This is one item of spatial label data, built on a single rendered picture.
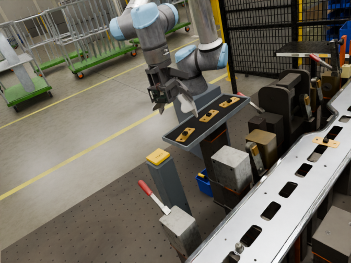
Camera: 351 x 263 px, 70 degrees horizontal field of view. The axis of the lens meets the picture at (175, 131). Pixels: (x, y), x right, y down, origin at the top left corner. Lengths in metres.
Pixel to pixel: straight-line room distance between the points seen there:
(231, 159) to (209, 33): 0.61
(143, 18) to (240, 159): 0.50
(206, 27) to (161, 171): 0.67
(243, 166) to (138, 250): 0.63
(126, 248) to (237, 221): 0.61
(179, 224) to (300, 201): 0.36
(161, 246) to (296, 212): 0.61
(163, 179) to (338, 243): 0.50
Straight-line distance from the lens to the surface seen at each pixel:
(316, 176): 0.92
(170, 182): 0.88
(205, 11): 1.18
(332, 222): 0.78
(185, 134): 0.89
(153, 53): 0.73
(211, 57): 1.23
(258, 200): 0.85
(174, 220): 0.77
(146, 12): 0.71
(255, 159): 0.91
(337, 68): 1.43
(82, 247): 1.38
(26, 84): 6.84
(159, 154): 0.85
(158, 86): 0.74
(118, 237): 1.30
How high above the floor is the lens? 1.64
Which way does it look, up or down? 31 degrees down
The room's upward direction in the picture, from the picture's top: 17 degrees counter-clockwise
